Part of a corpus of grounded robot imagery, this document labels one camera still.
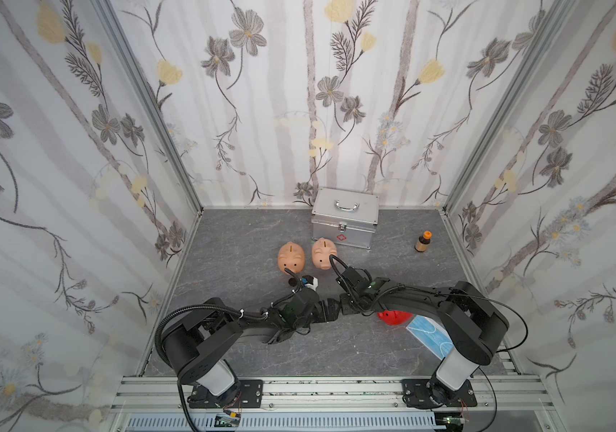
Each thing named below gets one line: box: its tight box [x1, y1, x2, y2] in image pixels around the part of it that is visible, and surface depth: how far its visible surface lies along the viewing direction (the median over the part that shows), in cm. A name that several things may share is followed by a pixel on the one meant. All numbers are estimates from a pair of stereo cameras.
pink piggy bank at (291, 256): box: [277, 241, 306, 275], surface depth 95 cm
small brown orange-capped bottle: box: [414, 230, 434, 252], surface depth 104 cm
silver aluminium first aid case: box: [311, 187, 380, 251], surface depth 103 cm
